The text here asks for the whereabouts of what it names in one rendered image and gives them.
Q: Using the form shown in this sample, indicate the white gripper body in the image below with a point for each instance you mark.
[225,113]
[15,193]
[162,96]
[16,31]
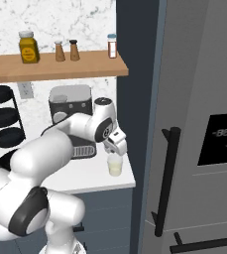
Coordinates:
[118,145]

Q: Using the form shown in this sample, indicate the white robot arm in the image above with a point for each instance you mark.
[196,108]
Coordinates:
[49,155]

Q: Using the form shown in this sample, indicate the glass of lemonade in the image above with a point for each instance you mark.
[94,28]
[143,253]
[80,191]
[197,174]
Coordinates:
[114,166]

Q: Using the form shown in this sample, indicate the grey fridge door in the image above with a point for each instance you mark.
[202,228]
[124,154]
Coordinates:
[191,112]

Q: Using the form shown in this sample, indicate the grey fridge drawer front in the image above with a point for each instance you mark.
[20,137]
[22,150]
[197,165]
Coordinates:
[197,239]

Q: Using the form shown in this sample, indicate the grey coffee machine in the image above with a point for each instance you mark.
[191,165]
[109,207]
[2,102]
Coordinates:
[72,102]

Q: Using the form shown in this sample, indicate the dark blue base cupboard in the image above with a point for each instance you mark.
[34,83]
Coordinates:
[108,218]

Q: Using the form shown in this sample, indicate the red spice jar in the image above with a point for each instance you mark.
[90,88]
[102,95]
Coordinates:
[112,46]

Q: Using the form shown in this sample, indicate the brown shaker with black cap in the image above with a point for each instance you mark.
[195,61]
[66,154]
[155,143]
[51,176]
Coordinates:
[74,50]

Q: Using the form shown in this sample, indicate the brown shaker with white cap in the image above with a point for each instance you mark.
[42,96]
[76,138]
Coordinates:
[59,51]

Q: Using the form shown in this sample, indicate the yellow mustard jar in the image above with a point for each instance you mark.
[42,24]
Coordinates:
[28,48]

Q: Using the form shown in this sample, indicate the wooden wall shelf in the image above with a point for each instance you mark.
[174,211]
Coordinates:
[52,67]

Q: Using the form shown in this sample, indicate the white wall socket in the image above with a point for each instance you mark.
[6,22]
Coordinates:
[25,90]

